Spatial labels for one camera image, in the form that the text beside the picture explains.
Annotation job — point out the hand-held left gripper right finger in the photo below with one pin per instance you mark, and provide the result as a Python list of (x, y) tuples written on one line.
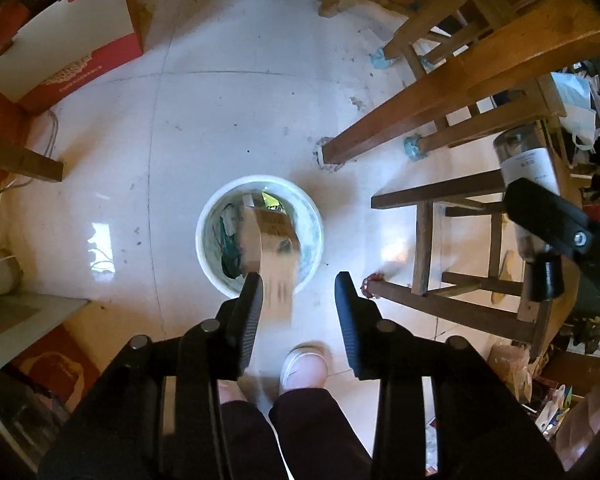
[(349, 320)]

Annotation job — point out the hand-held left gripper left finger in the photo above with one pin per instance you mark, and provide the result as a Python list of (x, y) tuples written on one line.
[(250, 320)]

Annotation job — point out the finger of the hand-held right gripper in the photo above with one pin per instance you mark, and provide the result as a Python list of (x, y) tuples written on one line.
[(545, 280), (545, 210)]

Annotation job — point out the white label jar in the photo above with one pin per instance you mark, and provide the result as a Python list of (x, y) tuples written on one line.
[(527, 165)]

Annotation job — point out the brown cardboard box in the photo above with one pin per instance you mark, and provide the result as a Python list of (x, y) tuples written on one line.
[(275, 260)]

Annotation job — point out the silver and teal plastic bag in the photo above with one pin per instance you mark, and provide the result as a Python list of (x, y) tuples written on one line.
[(230, 250)]

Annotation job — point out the white plastic bucket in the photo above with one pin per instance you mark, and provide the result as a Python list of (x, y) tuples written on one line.
[(311, 240)]

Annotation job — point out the green snack packet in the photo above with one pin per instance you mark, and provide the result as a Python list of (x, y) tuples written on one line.
[(271, 201)]

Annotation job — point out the person's right shoe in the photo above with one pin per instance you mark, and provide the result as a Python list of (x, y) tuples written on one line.
[(304, 365)]

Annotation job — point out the person's shoe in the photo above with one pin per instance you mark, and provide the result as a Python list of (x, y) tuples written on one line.
[(232, 392), (304, 365)]

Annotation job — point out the person's left shoe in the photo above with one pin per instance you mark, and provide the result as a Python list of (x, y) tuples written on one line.
[(232, 392)]

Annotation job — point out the brown paper bag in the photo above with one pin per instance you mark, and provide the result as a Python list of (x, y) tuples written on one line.
[(507, 367)]

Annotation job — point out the wooden stool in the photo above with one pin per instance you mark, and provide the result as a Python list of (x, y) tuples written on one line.
[(422, 240)]

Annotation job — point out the white plastic bag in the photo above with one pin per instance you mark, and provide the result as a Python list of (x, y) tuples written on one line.
[(575, 105)]

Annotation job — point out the person's right leg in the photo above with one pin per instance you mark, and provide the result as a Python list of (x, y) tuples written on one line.
[(315, 435)]

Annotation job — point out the person's leg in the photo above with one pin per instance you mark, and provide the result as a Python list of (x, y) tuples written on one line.
[(247, 445), (315, 435)]

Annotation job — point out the person's left leg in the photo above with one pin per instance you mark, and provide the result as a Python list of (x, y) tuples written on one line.
[(247, 445)]

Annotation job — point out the teal chair leg cover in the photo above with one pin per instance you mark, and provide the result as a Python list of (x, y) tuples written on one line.
[(415, 147), (381, 59)]

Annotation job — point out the wooden table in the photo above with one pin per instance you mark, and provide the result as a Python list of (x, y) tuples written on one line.
[(455, 90)]

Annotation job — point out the pink plastic bag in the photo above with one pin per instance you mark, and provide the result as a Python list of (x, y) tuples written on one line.
[(585, 425)]

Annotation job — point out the red printed box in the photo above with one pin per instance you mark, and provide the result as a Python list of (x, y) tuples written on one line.
[(60, 365)]

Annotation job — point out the grey flat board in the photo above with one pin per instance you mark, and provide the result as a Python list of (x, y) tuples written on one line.
[(25, 320)]

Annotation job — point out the wooden chair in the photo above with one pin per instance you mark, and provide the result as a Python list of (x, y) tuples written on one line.
[(430, 15)]

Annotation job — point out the wooden furniture leg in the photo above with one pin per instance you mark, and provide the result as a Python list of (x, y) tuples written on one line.
[(25, 162)]

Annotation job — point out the red and white carton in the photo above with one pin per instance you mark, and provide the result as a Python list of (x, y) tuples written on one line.
[(80, 75)]

